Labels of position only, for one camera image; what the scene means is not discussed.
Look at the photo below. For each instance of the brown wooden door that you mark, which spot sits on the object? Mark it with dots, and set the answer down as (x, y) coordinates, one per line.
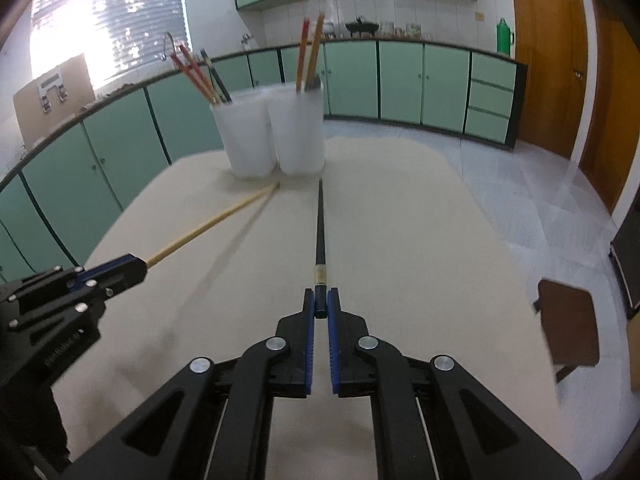
(545, 60)
(612, 110)

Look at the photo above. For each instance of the black wok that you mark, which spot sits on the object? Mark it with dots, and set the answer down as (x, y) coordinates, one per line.
(362, 26)

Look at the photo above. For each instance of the brown stool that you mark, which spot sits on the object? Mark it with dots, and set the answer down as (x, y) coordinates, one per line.
(570, 325)

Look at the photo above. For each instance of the green thermos flask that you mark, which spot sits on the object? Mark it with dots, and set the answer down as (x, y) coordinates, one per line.
(504, 36)

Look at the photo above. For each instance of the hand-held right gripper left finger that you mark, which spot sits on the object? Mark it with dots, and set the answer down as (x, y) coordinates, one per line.
(306, 335)

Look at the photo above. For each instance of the cardboard box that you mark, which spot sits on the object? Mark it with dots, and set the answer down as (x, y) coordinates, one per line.
(52, 105)

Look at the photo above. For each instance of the white plastic utensil container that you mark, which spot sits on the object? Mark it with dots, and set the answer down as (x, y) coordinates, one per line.
(245, 135)
(300, 130)

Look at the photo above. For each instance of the green kitchen base cabinets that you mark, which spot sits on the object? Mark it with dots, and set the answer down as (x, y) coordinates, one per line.
(400, 80)

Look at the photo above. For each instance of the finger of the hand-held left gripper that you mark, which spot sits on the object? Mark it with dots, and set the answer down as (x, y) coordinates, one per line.
(107, 267)
(125, 280)

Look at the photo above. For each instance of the glass jars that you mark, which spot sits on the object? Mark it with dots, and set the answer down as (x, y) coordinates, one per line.
(402, 30)

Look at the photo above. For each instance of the steel kettle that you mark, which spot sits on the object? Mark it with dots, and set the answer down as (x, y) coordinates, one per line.
(245, 39)

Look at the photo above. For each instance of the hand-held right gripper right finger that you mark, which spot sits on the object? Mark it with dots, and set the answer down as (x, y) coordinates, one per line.
(334, 340)

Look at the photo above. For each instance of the steel kitchen faucet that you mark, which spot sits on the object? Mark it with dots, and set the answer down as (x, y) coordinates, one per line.
(167, 42)

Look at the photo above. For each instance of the black chopstick with silver band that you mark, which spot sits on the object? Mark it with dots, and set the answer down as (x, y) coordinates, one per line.
(215, 75)
(320, 240)

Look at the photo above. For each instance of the louvred window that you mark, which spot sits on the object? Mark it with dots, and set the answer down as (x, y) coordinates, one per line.
(110, 15)

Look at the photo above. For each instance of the plain wooden chopstick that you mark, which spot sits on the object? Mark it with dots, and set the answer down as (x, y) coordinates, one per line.
(315, 47)
(210, 225)

